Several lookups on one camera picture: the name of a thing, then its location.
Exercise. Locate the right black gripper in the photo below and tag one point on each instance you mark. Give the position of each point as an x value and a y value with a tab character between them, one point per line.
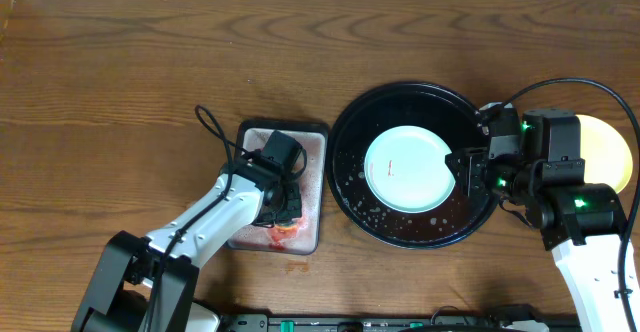
470	165

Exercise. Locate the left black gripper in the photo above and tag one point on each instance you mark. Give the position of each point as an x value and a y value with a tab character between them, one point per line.
288	202

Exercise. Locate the green yellow sponge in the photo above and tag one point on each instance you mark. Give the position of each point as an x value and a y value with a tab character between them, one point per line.
282	234

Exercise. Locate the light blue plate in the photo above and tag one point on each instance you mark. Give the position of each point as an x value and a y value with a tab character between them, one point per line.
405	169

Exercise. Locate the yellow plate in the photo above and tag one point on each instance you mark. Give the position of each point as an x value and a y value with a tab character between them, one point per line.
607	156

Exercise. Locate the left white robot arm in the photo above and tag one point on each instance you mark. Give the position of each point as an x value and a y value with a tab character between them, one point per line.
148	283

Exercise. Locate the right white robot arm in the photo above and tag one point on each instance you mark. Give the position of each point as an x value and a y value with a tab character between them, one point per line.
583	225

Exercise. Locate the rectangular soapy metal tray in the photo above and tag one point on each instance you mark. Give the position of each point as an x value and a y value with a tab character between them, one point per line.
252	135

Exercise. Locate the round black tray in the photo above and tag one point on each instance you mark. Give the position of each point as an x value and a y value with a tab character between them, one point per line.
430	106

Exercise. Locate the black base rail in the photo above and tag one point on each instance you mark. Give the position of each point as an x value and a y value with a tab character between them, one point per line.
264	323

